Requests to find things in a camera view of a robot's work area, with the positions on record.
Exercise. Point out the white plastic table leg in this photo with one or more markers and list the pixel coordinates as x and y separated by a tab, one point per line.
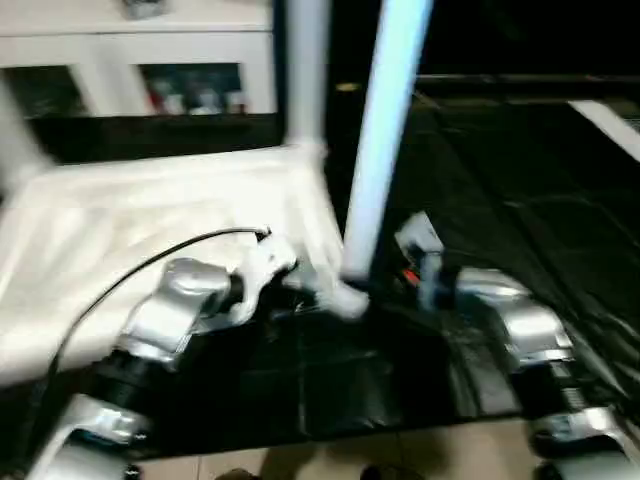
305	75
20	135
385	125

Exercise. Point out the white plastic table top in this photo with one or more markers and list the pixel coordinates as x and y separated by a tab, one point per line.
150	200

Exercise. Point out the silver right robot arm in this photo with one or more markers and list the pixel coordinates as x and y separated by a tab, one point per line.
530	320

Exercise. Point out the black work mat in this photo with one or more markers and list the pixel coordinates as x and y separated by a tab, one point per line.
500	225

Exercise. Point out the dark left robot foot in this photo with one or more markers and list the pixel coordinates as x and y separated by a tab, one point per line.
240	474

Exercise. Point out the dark robot foot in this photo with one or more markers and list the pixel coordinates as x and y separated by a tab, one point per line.
372	472
240	474

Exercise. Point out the dark right robot foot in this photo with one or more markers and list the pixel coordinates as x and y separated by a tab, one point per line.
372	472

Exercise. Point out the small yellow label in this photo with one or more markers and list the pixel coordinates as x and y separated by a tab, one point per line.
345	86

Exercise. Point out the dark blue black cabinet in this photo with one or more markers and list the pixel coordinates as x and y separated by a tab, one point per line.
345	45

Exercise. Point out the red white package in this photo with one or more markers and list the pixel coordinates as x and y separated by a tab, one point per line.
157	95

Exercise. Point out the white board strip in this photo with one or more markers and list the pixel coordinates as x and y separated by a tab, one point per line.
607	125

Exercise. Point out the black television screen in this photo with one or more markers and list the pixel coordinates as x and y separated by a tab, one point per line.
525	35

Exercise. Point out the black grey bundle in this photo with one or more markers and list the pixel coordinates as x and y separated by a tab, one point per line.
142	7

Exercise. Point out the white glass-door cabinet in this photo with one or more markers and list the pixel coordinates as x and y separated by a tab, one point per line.
75	40

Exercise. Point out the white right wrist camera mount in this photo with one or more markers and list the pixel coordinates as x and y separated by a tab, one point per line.
420	235

